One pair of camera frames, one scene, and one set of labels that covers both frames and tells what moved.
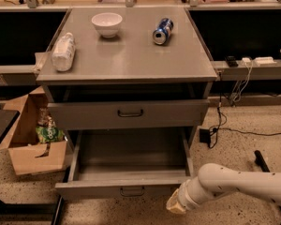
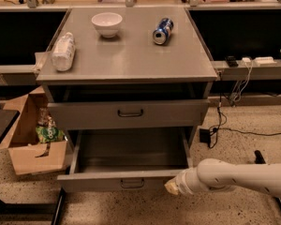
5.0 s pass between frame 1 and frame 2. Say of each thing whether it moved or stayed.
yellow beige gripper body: moved
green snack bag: stayed
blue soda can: stayed
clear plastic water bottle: stayed
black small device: stayed
